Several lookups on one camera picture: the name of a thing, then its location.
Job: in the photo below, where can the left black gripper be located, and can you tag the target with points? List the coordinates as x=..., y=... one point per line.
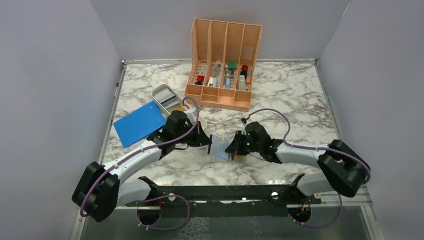
x=201, y=138

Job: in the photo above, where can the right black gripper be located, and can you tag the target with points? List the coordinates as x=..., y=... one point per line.
x=235, y=147

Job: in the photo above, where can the white oblong tray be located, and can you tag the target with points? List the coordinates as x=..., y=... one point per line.
x=167, y=111

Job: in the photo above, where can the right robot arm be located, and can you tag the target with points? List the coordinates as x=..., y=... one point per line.
x=341, y=169

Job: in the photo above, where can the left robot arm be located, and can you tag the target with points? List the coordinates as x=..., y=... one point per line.
x=102, y=188

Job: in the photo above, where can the gold card in tray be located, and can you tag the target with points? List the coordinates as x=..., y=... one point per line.
x=178, y=107

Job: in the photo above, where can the white card in tray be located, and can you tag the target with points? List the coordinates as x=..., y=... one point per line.
x=166, y=98

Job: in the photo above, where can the blue notebook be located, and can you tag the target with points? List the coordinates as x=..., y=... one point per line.
x=139, y=124

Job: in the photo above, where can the red capped item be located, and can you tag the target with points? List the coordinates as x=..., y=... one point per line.
x=200, y=80

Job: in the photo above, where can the orange marker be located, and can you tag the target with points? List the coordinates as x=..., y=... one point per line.
x=249, y=76

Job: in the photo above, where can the green capped bottle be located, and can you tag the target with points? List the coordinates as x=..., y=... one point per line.
x=232, y=65

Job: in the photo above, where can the red black bottle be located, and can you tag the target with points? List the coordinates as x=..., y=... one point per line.
x=244, y=70

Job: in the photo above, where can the peach desk organizer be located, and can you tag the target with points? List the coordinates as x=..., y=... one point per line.
x=214, y=44

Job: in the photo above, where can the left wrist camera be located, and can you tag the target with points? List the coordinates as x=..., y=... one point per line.
x=191, y=112

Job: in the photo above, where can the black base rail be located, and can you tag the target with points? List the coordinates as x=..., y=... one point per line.
x=217, y=201

